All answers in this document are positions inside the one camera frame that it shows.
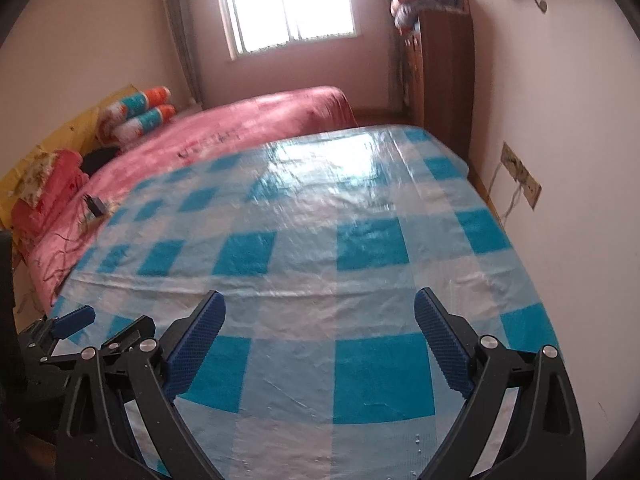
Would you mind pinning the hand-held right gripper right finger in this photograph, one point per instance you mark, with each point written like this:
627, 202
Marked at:
445, 345

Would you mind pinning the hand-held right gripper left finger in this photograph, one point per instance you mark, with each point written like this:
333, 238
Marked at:
195, 345

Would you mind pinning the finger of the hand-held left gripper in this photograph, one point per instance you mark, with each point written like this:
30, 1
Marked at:
75, 321
132, 332

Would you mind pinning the black charger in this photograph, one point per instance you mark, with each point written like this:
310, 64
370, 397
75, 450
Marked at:
94, 204

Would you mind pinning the floral pillow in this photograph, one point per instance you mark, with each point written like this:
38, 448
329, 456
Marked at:
35, 175

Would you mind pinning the black cloth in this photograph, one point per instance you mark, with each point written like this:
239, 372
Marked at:
100, 159

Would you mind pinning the blue checked tablecloth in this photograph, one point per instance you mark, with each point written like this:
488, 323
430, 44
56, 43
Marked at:
310, 210

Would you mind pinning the yellow headboard cover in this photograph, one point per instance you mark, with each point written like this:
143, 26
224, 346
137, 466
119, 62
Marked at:
60, 130

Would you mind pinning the colourful bolster pillow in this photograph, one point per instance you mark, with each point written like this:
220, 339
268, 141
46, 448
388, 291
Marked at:
147, 122
140, 102

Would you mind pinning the pink bed with blanket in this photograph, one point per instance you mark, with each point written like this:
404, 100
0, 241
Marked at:
225, 125

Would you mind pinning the brown wooden cabinet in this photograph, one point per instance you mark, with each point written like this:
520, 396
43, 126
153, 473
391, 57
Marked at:
440, 85

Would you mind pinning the stack of folded blankets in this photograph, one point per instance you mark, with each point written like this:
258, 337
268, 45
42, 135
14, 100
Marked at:
430, 0

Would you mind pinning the window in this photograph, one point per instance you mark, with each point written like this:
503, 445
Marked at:
290, 5

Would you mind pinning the wall socket panel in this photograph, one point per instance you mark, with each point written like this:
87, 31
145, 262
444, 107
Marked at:
522, 177

